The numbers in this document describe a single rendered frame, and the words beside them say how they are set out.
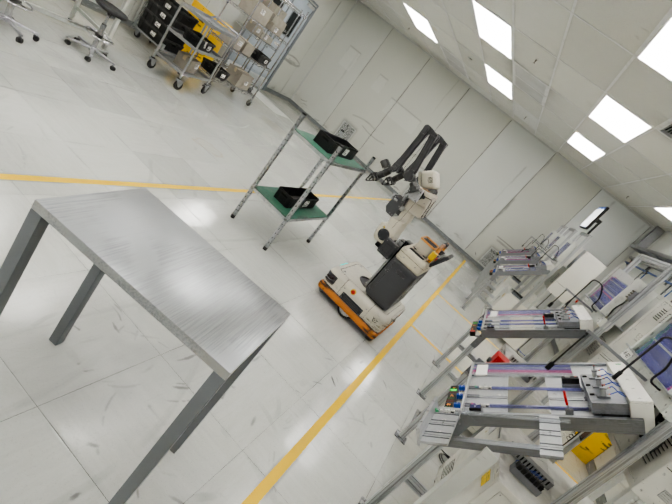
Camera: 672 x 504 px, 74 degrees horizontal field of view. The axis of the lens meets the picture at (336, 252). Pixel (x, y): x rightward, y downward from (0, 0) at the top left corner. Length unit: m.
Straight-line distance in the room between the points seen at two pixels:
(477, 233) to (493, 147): 1.98
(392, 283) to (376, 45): 8.98
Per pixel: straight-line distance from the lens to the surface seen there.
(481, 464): 1.93
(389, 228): 3.73
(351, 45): 12.17
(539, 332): 3.58
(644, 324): 3.65
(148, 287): 1.30
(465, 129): 11.01
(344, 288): 3.70
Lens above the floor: 1.55
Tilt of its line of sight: 18 degrees down
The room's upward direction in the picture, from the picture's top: 39 degrees clockwise
